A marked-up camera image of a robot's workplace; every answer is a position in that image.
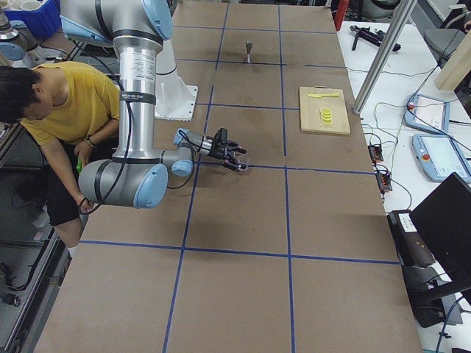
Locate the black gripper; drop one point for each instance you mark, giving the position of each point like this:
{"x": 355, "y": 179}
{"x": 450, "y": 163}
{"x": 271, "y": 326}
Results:
{"x": 218, "y": 154}

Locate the steel jigger measuring cup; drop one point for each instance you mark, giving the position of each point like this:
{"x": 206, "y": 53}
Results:
{"x": 248, "y": 46}

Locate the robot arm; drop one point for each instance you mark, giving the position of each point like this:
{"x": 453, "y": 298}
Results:
{"x": 17, "y": 42}
{"x": 150, "y": 88}

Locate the wooden cutting board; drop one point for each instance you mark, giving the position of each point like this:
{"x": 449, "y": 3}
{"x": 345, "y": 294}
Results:
{"x": 310, "y": 118}

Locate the front lemon slice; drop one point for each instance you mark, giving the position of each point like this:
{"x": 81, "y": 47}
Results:
{"x": 326, "y": 122}

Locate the yellow plastic knife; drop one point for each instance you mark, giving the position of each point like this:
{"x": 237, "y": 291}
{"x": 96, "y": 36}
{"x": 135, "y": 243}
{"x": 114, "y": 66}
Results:
{"x": 323, "y": 95}

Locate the person in yellow shirt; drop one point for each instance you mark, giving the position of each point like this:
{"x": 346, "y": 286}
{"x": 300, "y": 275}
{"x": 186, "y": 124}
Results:
{"x": 72, "y": 111}

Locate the far teach pendant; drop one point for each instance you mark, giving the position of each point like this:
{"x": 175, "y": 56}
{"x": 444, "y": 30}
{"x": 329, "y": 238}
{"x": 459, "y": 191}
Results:
{"x": 427, "y": 114}

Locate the teach pendant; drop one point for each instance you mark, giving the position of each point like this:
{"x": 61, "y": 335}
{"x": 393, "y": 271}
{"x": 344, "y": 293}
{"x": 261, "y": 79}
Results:
{"x": 439, "y": 156}
{"x": 427, "y": 114}

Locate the black box device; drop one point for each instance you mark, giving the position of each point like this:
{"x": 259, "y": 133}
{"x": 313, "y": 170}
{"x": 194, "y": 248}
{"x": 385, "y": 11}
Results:
{"x": 411, "y": 247}

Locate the near teach pendant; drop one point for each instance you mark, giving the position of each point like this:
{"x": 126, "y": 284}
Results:
{"x": 439, "y": 156}

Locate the black monitor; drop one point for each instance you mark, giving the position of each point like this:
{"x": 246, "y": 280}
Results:
{"x": 442, "y": 220}

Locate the blue storage bin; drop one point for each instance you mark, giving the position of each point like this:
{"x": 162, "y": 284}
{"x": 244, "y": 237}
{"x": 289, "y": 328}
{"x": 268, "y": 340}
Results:
{"x": 41, "y": 17}

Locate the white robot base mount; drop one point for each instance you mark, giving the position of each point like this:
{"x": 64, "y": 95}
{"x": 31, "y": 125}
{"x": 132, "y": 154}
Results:
{"x": 175, "y": 100}

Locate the black handled tool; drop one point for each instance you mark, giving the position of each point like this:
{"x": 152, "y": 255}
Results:
{"x": 376, "y": 37}

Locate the aluminium frame post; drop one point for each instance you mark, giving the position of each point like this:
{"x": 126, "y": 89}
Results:
{"x": 393, "y": 32}

